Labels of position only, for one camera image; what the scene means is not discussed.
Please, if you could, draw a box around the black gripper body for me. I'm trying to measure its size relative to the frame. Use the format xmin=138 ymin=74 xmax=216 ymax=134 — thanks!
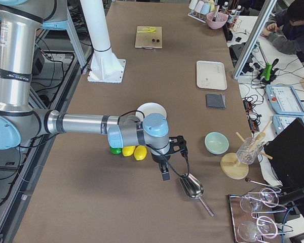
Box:
xmin=151 ymin=153 xmax=171 ymax=165

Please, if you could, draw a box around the wine glass rack tray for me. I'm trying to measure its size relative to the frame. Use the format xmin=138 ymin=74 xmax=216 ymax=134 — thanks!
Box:
xmin=227 ymin=187 xmax=293 ymax=242

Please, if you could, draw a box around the cream rectangular tray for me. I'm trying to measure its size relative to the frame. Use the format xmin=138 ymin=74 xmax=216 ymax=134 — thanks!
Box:
xmin=196 ymin=60 xmax=227 ymax=90

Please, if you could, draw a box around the yellow lemon far from lime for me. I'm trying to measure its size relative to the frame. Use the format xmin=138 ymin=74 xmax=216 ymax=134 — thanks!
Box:
xmin=134 ymin=145 xmax=147 ymax=161

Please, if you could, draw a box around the metal scoop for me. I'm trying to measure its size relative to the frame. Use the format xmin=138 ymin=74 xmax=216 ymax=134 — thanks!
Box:
xmin=179 ymin=173 xmax=214 ymax=217

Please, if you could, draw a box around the yellow lemon near lime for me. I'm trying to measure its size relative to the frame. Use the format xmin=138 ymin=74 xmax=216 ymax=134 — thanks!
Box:
xmin=122 ymin=146 xmax=136 ymax=157

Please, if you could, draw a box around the green lime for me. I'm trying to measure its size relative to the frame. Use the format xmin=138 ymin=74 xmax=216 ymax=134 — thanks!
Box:
xmin=109 ymin=147 xmax=122 ymax=155

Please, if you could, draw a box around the cream round plate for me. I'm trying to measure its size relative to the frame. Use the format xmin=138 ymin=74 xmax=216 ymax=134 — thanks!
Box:
xmin=135 ymin=102 xmax=167 ymax=121

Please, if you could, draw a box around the mint green bowl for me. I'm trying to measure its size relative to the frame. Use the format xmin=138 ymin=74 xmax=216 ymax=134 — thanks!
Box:
xmin=204 ymin=132 xmax=229 ymax=155

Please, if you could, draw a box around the wooden cup stand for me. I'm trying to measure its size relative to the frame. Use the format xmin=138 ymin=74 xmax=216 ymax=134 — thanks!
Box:
xmin=220 ymin=120 xmax=273 ymax=180

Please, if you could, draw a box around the grey folded cloth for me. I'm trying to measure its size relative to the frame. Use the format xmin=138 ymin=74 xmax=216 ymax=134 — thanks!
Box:
xmin=206 ymin=93 xmax=226 ymax=109

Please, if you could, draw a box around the clear glass mug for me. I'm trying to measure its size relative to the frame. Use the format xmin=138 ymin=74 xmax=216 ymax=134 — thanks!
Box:
xmin=236 ymin=137 xmax=263 ymax=165

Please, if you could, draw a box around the wooden cutting board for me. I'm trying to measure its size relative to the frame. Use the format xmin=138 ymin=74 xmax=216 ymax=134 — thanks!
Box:
xmin=135 ymin=26 xmax=163 ymax=49

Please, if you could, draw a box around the lower blue teach pendant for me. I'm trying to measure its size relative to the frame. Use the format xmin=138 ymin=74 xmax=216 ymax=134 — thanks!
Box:
xmin=272 ymin=114 xmax=298 ymax=135

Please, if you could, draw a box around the blue teach pendant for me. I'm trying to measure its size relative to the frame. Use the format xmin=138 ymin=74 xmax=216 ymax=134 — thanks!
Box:
xmin=265 ymin=85 xmax=304 ymax=116
xmin=272 ymin=114 xmax=298 ymax=135

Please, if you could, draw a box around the black computer monitor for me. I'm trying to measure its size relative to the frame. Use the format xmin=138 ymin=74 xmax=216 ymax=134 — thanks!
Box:
xmin=264 ymin=118 xmax=304 ymax=188

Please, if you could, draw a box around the upper blue teach pendant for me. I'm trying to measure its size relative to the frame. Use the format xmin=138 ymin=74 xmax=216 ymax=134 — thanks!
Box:
xmin=265 ymin=85 xmax=304 ymax=116

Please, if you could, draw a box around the pink bowl with ice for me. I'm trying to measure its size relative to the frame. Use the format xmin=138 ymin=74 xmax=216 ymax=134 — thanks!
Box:
xmin=206 ymin=12 xmax=228 ymax=30

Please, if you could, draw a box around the metal muddler in bowl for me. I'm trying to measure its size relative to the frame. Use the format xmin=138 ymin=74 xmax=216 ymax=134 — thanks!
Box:
xmin=212 ymin=5 xmax=220 ymax=22

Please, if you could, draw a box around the white cup rack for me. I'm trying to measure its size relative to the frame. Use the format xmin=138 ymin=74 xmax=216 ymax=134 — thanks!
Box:
xmin=188 ymin=0 xmax=218 ymax=23

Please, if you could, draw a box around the person in grey sweater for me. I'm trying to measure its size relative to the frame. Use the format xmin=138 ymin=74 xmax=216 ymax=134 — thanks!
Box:
xmin=261 ymin=1 xmax=304 ymax=62

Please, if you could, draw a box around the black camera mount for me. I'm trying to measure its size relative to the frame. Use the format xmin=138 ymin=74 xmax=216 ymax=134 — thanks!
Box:
xmin=167 ymin=135 xmax=188 ymax=158

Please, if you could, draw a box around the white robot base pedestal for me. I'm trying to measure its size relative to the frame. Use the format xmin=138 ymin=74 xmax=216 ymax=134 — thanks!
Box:
xmin=81 ymin=0 xmax=126 ymax=84

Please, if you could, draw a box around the green handled grabber tool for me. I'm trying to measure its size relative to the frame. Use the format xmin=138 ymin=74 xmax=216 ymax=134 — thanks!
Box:
xmin=257 ymin=58 xmax=279 ymax=84

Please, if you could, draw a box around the aluminium frame post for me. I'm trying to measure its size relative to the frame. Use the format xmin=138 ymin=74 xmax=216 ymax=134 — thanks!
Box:
xmin=232 ymin=0 xmax=277 ymax=80

